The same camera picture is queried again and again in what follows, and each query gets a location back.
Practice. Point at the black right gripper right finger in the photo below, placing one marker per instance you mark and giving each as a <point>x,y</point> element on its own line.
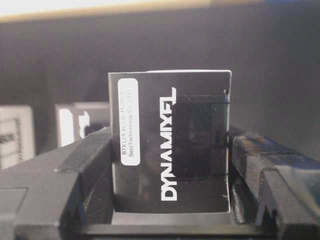
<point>285,183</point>

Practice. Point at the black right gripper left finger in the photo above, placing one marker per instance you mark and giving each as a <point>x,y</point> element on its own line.
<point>45,197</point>

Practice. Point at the black Dynamixel box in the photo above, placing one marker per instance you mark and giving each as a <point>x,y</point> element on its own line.
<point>170,141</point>

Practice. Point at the white base block left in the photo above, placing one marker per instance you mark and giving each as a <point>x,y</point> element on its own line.
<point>17,136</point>

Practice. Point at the white base block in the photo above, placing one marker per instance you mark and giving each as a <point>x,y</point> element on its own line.
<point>17,136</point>
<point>75,121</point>

